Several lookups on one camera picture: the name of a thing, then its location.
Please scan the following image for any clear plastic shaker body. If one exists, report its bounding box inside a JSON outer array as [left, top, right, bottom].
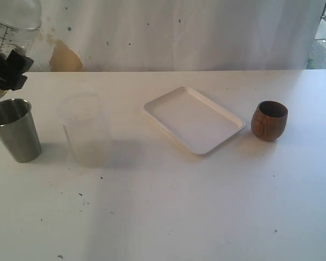
[[0, 16, 36, 103]]

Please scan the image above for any clear dome shaker lid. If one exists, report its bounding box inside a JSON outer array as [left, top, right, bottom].
[[0, 0, 42, 32]]

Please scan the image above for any stainless steel cup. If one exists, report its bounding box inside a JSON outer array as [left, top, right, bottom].
[[0, 98, 41, 163]]

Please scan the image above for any translucent plastic measuring cup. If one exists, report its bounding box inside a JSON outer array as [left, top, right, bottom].
[[57, 92, 111, 168]]

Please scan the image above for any brown wooden cup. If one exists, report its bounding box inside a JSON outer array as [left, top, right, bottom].
[[251, 101, 288, 142]]

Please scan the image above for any white rectangular tray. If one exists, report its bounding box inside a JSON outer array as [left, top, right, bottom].
[[143, 86, 245, 155]]

